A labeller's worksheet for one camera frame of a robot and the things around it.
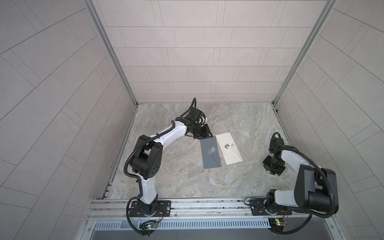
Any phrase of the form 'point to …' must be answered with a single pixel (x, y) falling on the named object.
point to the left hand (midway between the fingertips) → (215, 134)
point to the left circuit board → (149, 226)
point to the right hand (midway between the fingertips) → (265, 168)
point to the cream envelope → (228, 148)
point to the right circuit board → (277, 224)
